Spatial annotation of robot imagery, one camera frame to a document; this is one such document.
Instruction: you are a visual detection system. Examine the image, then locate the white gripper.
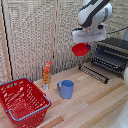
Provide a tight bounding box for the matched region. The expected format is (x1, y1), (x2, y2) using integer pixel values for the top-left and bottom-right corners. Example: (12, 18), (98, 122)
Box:
(71, 27), (108, 52)

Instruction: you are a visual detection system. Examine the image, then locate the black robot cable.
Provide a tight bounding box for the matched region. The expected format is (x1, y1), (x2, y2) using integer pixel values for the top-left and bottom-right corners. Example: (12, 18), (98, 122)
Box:
(106, 26), (128, 35)

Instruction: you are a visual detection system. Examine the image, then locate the black dish rack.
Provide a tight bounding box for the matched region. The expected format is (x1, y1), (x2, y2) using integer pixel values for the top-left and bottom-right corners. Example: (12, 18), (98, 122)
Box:
(90, 37), (128, 80)

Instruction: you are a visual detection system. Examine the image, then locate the black oven door rack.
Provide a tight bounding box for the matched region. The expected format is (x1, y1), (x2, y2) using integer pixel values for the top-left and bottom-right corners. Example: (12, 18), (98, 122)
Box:
(77, 63), (111, 85)

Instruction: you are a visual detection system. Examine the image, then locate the red bowl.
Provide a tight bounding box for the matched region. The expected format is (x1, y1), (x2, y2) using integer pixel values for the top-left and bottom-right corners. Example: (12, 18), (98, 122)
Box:
(71, 42), (92, 57)

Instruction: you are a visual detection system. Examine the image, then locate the red plastic shopping basket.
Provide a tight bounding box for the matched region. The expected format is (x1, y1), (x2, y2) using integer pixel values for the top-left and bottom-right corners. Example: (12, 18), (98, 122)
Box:
(0, 77), (52, 128)

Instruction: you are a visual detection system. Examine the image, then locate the blue plastic mug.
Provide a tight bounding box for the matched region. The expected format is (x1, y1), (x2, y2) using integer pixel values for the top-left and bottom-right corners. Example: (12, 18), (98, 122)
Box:
(56, 79), (76, 100)

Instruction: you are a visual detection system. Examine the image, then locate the beige woven folding screen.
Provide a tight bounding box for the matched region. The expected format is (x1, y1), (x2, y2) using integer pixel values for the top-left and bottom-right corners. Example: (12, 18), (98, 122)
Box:
(0, 0), (128, 85)

